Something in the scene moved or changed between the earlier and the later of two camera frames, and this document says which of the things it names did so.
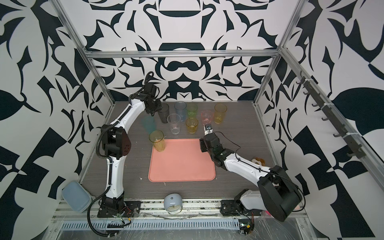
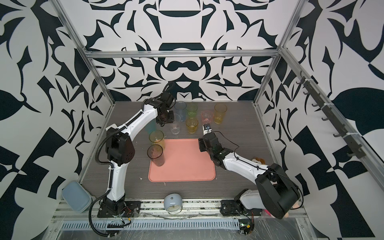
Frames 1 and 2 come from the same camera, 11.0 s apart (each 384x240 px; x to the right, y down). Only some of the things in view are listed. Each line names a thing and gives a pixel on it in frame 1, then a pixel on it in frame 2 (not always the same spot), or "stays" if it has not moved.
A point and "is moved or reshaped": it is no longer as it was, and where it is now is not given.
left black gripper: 160,107 → 170,121
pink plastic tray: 182,160 stays
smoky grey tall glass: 164,113 is moved or reshaped
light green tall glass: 157,137 stays
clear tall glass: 174,120 stays
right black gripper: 203,142 stays
